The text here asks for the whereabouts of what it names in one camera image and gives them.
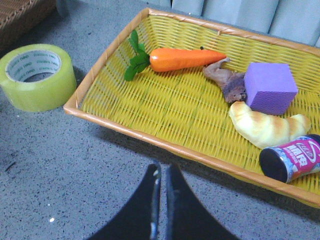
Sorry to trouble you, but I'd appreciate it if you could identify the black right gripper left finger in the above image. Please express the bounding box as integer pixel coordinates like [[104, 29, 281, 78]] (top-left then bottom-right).
[[89, 163, 161, 240]]

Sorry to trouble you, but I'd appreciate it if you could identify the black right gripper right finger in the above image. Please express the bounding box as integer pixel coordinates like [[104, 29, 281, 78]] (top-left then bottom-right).
[[166, 164, 238, 240]]

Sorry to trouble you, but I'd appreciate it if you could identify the yellow-green tape roll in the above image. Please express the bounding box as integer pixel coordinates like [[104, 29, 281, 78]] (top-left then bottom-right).
[[0, 43, 77, 112]]

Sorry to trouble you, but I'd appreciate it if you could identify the yellow woven basket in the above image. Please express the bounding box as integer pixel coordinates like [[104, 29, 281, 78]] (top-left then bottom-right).
[[64, 8, 320, 208]]

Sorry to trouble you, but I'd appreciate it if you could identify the toy croissant bread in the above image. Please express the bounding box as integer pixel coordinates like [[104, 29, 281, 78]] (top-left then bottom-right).
[[229, 101, 311, 149]]

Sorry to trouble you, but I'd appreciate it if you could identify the pink labelled black can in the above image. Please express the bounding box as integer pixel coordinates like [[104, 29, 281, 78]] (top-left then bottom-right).
[[259, 134, 320, 183]]

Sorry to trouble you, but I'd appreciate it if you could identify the brown dried leaf toy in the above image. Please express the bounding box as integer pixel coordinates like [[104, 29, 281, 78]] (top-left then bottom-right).
[[202, 57, 247, 104]]

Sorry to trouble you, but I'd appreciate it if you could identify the purple foam block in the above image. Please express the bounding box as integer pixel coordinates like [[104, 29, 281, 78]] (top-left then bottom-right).
[[244, 62, 298, 116]]

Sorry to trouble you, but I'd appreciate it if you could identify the orange toy carrot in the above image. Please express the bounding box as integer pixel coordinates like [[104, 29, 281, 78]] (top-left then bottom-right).
[[124, 30, 227, 82]]

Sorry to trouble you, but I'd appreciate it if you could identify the white curtain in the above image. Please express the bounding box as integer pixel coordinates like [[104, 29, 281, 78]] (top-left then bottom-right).
[[56, 0, 320, 48]]

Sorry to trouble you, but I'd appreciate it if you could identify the brown wicker basket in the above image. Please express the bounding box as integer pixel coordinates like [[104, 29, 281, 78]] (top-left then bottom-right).
[[0, 0, 56, 52]]

